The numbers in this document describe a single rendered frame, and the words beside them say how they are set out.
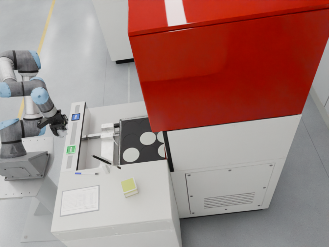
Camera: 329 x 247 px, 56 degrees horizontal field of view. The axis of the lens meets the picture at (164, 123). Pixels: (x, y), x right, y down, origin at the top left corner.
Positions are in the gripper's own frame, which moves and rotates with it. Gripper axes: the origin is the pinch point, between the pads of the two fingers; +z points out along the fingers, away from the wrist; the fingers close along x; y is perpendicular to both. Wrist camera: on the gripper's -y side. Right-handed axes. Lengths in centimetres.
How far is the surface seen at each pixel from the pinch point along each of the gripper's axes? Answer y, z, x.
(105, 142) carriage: 19.4, 22.6, 8.5
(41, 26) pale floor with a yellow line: -117, 110, 303
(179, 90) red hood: 70, -39, -15
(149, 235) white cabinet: 44, 35, -50
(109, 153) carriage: 22.7, 22.6, -0.7
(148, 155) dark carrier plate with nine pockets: 47, 21, -6
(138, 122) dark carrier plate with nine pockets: 42, 21, 20
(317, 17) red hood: 121, -66, -15
